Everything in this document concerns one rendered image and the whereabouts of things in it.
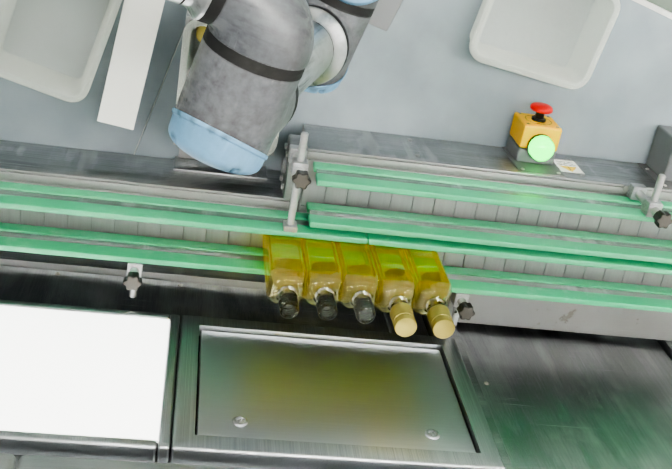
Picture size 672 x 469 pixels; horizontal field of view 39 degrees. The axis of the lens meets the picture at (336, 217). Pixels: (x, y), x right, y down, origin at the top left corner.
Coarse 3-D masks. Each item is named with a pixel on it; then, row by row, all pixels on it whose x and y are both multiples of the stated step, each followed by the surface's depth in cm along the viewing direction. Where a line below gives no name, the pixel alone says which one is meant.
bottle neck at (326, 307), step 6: (324, 288) 146; (318, 294) 145; (324, 294) 144; (330, 294) 144; (318, 300) 144; (324, 300) 143; (330, 300) 143; (318, 306) 142; (324, 306) 142; (330, 306) 142; (336, 306) 143; (318, 312) 142; (324, 312) 144; (330, 312) 144; (336, 312) 142; (324, 318) 142; (330, 318) 143
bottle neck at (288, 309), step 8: (288, 288) 144; (280, 296) 143; (288, 296) 142; (296, 296) 143; (280, 304) 142; (288, 304) 141; (296, 304) 141; (280, 312) 141; (288, 312) 143; (296, 312) 142
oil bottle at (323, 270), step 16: (304, 240) 157; (320, 240) 157; (304, 256) 153; (320, 256) 152; (336, 256) 153; (320, 272) 147; (336, 272) 148; (304, 288) 149; (320, 288) 146; (336, 288) 147
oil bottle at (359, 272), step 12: (348, 252) 155; (360, 252) 156; (348, 264) 151; (360, 264) 152; (372, 264) 152; (348, 276) 148; (360, 276) 148; (372, 276) 149; (348, 288) 147; (360, 288) 147; (372, 288) 147; (348, 300) 148; (372, 300) 148
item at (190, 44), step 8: (192, 24) 152; (200, 24) 152; (184, 32) 152; (192, 32) 155; (184, 40) 153; (192, 40) 157; (184, 48) 153; (192, 48) 159; (184, 56) 154; (192, 56) 161; (184, 64) 154; (184, 72) 155; (184, 80) 156; (272, 144) 162; (272, 152) 163
